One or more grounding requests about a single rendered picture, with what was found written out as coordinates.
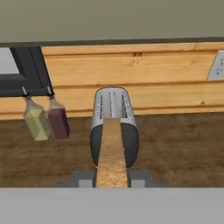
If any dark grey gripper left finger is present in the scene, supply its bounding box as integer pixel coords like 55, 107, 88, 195
55, 170, 97, 188

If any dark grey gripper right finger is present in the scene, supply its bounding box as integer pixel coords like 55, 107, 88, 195
127, 169, 166, 188

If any brown bread slice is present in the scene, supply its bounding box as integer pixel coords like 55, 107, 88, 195
95, 117, 129, 188

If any silver and black toaster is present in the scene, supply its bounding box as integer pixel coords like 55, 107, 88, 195
89, 86, 140, 169

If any dark red vinegar bottle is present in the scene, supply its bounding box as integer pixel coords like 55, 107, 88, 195
46, 85, 71, 140

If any yellow oil bottle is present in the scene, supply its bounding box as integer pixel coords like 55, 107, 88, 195
22, 86, 52, 142

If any black framed window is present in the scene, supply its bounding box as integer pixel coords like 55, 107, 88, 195
0, 46, 54, 98

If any grey wall socket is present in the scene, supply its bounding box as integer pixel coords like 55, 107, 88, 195
206, 50, 224, 82

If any grey wall cupboard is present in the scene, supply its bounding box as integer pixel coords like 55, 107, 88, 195
0, 0, 224, 48

